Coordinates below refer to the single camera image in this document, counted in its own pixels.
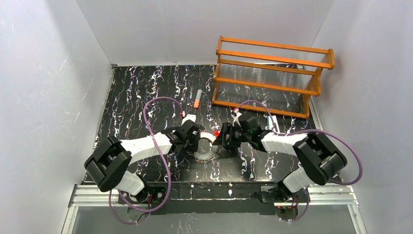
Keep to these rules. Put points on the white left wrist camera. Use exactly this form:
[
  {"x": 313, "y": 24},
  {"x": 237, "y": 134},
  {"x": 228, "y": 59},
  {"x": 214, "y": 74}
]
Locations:
[{"x": 189, "y": 117}]

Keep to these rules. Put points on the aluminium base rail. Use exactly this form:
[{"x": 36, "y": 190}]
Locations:
[{"x": 215, "y": 209}]

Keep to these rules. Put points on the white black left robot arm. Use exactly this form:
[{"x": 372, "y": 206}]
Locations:
[{"x": 108, "y": 164}]

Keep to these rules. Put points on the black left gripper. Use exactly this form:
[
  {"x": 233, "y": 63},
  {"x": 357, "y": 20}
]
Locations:
[{"x": 192, "y": 136}]

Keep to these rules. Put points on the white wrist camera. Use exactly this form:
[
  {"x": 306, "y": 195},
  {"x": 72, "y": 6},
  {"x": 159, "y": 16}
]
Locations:
[
  {"x": 189, "y": 117},
  {"x": 235, "y": 115}
]

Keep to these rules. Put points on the grey orange marker pen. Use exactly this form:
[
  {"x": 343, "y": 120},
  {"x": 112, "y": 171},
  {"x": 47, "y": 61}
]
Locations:
[{"x": 197, "y": 99}]

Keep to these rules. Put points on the orange wooden two-tier shelf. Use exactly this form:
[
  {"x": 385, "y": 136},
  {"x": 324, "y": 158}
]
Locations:
[{"x": 265, "y": 76}]

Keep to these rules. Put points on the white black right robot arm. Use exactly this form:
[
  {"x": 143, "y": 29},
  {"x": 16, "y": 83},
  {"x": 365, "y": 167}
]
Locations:
[{"x": 320, "y": 159}]

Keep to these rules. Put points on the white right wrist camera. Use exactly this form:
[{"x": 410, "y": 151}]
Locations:
[{"x": 235, "y": 115}]

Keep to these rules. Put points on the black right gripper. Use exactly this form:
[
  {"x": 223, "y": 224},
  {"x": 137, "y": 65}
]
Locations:
[{"x": 229, "y": 138}]

